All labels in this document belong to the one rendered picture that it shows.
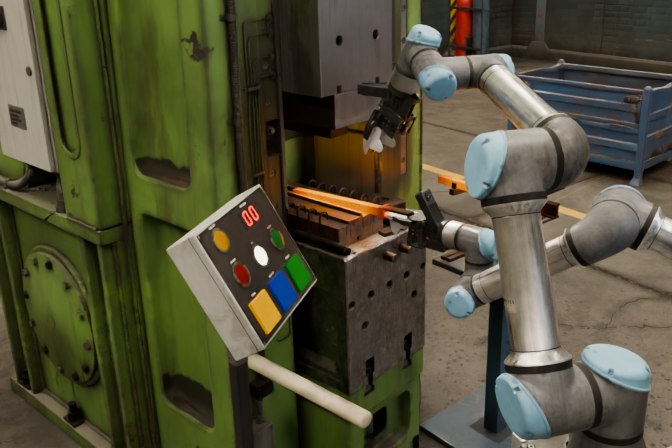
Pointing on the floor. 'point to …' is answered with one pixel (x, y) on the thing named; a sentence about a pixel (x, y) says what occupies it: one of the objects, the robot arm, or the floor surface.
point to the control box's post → (241, 404)
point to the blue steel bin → (611, 111)
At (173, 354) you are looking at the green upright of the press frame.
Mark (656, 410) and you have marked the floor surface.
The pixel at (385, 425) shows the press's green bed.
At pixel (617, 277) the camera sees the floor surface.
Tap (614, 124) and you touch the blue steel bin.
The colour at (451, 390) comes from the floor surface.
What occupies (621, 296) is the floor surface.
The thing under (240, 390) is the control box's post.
